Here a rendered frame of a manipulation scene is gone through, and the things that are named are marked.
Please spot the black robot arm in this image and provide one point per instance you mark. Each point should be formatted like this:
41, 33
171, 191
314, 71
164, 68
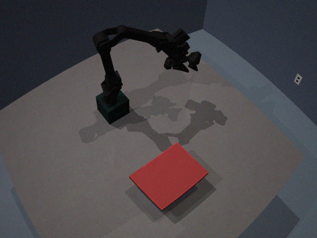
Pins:
160, 40

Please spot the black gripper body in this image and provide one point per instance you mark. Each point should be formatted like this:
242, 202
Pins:
179, 57

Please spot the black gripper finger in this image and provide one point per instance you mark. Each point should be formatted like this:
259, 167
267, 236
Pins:
181, 67
194, 67

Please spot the red square panel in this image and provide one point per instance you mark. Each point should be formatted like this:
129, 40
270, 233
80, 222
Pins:
168, 176

